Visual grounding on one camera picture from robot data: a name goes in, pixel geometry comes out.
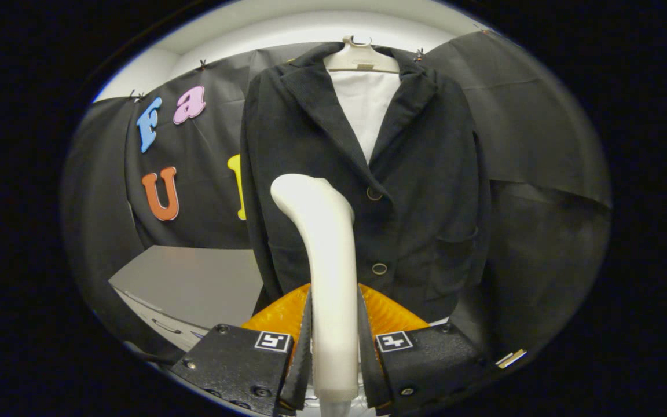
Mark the black backdrop cloth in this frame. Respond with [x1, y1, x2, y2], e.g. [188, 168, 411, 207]
[61, 30, 611, 365]

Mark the grey cabinet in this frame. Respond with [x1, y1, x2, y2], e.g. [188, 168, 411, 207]
[108, 245, 265, 354]

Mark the cardboard box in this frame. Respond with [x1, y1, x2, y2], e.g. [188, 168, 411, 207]
[496, 349, 527, 368]

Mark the black jacket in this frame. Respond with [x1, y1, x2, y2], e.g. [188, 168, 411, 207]
[240, 42, 492, 325]

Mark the white garment steamer nozzle hose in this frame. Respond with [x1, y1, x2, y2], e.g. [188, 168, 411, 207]
[270, 174, 363, 417]

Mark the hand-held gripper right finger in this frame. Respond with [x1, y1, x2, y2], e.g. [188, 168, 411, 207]
[358, 284, 488, 415]

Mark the white clothes hanger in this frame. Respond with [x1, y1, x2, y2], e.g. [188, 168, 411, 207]
[323, 36, 401, 75]

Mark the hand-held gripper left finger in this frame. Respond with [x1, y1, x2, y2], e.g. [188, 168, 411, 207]
[170, 284, 313, 416]

